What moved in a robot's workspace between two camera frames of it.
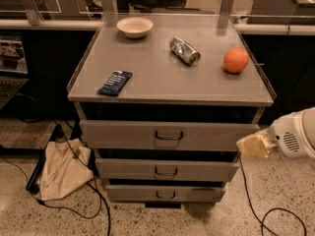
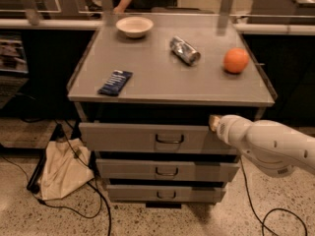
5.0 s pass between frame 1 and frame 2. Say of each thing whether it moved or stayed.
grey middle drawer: stayed
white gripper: moved
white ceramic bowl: stayed
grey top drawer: stayed
